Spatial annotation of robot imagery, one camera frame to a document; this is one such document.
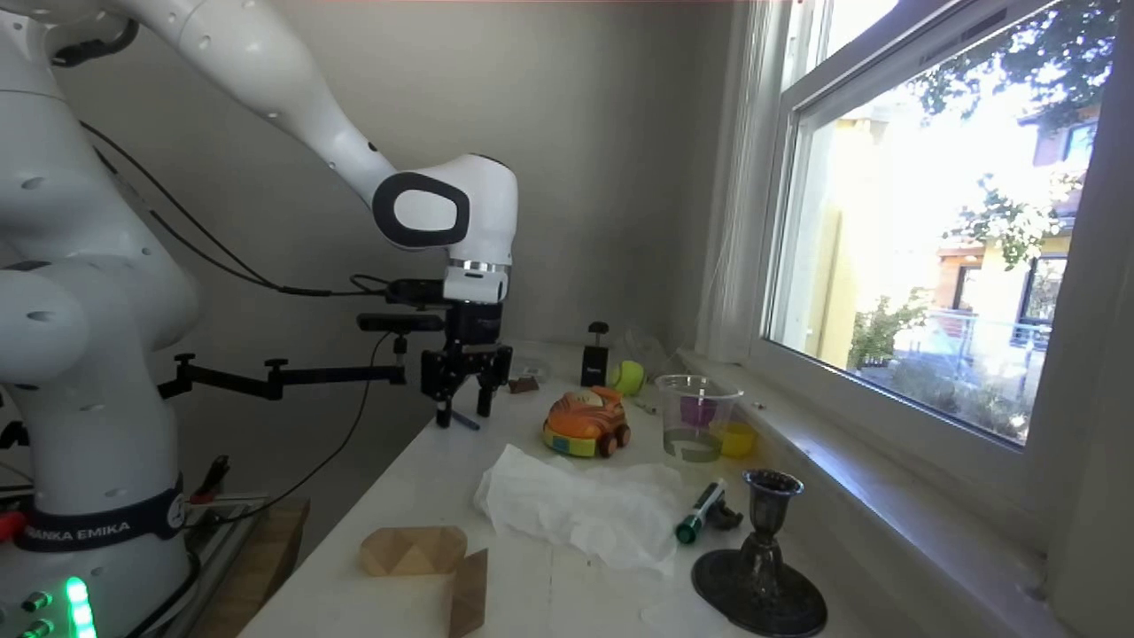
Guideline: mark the purple object in cup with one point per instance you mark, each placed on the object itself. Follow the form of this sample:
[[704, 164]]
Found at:
[[696, 413]]

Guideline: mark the small yellow object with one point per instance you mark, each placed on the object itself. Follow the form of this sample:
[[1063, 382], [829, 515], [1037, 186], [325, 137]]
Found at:
[[737, 441]]

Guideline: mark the small black bottle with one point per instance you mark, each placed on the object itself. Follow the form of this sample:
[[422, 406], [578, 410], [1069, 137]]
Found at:
[[595, 357]]

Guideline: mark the black marker cap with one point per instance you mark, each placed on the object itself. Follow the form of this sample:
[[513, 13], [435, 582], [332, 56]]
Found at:
[[725, 515]]

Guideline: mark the crumpled white paper towel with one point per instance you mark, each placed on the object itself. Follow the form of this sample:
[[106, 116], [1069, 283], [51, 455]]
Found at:
[[578, 507]]

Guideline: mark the dark blue crayon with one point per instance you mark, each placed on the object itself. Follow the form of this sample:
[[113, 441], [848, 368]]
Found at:
[[466, 421]]

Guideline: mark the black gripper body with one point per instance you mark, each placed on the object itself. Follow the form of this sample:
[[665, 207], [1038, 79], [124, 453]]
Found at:
[[476, 332]]

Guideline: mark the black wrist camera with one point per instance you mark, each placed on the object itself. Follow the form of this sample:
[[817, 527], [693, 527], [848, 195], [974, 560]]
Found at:
[[415, 291]]

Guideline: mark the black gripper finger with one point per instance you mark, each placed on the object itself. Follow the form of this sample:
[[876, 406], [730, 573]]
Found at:
[[491, 387], [439, 394]]

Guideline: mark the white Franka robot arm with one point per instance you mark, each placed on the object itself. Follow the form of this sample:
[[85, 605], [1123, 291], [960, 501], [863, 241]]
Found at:
[[94, 237]]

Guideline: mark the toy hamburger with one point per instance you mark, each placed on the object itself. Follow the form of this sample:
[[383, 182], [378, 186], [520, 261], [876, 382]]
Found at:
[[587, 422]]

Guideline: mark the green marker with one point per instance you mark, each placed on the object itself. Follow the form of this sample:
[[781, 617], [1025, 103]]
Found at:
[[696, 512]]

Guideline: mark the clear glass cup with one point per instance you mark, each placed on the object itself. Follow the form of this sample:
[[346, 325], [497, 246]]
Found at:
[[698, 433]]

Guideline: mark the small brown block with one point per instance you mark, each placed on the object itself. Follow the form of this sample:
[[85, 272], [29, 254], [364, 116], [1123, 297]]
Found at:
[[527, 385]]

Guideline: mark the white window frame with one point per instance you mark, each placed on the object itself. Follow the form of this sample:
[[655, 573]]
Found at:
[[802, 102]]

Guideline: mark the yellow-green tennis ball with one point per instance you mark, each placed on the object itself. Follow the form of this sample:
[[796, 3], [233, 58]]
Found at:
[[628, 376]]

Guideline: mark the dark metal candlestick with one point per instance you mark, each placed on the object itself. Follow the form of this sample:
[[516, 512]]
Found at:
[[761, 570]]

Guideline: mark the brown cardboard box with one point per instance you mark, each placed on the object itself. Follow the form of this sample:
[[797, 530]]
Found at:
[[413, 551]]

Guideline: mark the wooden board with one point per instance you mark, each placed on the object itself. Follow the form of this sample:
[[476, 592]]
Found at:
[[254, 566]]

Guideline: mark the black camera on mount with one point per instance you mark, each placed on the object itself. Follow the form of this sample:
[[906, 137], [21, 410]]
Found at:
[[396, 320]]

